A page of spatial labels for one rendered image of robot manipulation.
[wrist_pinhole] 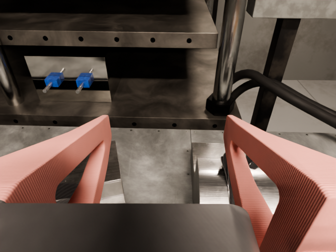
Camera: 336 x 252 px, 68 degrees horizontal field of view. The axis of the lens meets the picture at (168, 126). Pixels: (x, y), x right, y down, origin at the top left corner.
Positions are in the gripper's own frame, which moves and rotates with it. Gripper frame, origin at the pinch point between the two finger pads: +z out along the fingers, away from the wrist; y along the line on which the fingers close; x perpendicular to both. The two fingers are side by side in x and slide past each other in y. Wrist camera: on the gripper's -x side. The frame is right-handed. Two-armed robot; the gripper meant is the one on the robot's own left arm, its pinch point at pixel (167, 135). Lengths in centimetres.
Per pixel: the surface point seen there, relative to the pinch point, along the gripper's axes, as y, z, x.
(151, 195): 3.6, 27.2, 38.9
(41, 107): 45, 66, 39
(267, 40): -102, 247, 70
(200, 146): -8, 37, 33
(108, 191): 11.3, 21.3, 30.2
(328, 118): -43, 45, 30
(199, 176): -5.7, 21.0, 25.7
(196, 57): -15, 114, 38
